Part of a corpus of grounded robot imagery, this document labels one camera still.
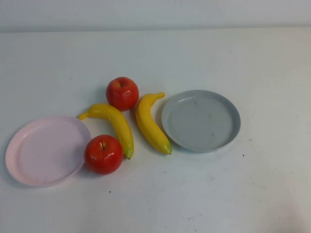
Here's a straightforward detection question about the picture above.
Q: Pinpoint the yellow banana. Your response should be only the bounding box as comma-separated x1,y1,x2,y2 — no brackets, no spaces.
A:
78,103,135,160
135,92,173,155

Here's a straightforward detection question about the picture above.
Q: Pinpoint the red apple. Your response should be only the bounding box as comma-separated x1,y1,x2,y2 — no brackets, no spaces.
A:
105,77,140,112
84,134,124,175

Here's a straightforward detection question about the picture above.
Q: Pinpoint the grey round plate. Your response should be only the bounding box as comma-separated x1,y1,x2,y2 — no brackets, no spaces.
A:
161,89,242,153

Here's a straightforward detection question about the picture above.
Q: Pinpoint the pink round plate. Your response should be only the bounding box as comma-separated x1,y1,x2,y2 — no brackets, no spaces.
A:
5,116,92,187

